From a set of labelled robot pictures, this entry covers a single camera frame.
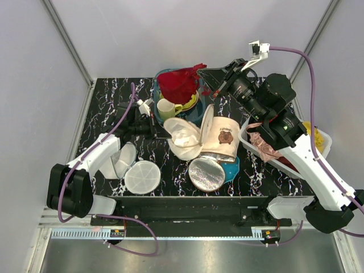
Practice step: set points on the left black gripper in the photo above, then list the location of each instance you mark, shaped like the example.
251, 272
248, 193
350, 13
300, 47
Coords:
160, 132

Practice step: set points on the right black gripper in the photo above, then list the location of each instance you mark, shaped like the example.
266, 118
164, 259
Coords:
215, 77

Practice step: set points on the beige mesh bra laundry bag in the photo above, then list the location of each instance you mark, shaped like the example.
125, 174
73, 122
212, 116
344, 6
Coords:
187, 140

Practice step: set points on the red bra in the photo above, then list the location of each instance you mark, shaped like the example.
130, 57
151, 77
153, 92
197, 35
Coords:
180, 85

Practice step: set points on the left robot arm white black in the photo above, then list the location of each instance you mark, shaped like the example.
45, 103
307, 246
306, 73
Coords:
69, 190

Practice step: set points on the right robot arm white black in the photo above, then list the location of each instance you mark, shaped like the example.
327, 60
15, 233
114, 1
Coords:
335, 201

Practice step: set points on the white open mesh laundry bag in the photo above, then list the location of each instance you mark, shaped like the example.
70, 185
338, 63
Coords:
140, 177

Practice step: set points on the cream capybara insulated lunch bag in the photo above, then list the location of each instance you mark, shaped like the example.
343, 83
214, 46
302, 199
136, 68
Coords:
205, 171

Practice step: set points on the white plastic laundry basket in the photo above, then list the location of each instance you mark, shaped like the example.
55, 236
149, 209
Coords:
324, 145

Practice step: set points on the pink bra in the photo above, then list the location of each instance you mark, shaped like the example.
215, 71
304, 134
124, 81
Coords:
266, 152

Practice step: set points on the green dotted plate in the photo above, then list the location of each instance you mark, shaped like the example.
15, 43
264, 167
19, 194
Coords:
191, 103

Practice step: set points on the teal transparent plastic bin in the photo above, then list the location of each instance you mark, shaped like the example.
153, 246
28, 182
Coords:
194, 114

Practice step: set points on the blue dotted plate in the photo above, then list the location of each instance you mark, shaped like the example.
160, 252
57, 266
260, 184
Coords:
231, 169

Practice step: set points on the red garment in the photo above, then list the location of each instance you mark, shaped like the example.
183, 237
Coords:
287, 163

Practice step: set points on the yellow garment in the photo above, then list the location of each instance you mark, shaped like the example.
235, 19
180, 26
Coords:
320, 136

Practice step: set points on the cream yellow-handled mug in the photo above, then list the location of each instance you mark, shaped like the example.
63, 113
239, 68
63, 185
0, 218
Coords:
167, 109

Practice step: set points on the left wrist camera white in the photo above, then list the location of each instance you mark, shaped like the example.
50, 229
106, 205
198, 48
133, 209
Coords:
144, 106

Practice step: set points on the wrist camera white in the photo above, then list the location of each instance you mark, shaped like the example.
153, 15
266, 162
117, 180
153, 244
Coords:
258, 52
144, 106

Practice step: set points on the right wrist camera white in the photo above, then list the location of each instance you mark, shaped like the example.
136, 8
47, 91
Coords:
258, 52

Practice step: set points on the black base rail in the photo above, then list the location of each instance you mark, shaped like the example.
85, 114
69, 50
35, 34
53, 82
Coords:
196, 216

